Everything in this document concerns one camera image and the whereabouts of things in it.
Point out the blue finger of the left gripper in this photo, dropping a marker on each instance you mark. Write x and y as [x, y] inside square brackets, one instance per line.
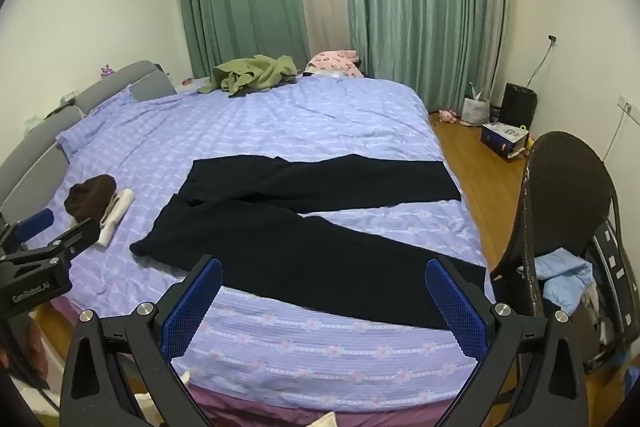
[32, 226]

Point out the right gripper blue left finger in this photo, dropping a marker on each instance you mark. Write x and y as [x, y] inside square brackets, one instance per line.
[95, 389]

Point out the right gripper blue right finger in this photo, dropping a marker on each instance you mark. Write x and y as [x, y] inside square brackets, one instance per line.
[532, 363]

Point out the black pants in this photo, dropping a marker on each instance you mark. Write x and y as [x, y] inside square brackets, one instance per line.
[264, 219]

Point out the grey padded headboard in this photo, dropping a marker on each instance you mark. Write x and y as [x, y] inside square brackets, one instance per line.
[35, 169]

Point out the brown folded garment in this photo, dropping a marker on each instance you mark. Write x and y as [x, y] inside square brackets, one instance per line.
[90, 199]

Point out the white folded garment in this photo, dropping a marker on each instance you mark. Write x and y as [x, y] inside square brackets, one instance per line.
[115, 211]

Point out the purple floral bed sheet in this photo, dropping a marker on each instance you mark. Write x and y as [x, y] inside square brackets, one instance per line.
[253, 348]

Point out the light blue cloth on chair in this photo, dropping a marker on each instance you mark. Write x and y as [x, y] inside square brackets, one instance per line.
[565, 278]

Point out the purple toy on headboard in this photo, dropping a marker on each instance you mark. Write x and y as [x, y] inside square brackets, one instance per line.
[106, 71]

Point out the black wicker chair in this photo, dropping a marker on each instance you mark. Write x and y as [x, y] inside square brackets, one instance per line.
[568, 200]

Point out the blue printed cardboard box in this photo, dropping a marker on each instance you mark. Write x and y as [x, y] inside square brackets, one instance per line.
[504, 140]

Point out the olive green garment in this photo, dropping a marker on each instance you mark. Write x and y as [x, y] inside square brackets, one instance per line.
[250, 74]

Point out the white paper bag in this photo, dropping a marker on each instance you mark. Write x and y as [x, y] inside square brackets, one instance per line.
[475, 108]

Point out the black speaker box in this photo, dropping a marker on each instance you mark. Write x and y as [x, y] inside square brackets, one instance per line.
[518, 106]

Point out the pink plush toy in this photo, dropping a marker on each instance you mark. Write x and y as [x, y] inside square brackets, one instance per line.
[448, 116]

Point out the pink patterned pillow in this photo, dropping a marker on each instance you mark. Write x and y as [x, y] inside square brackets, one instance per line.
[335, 63]

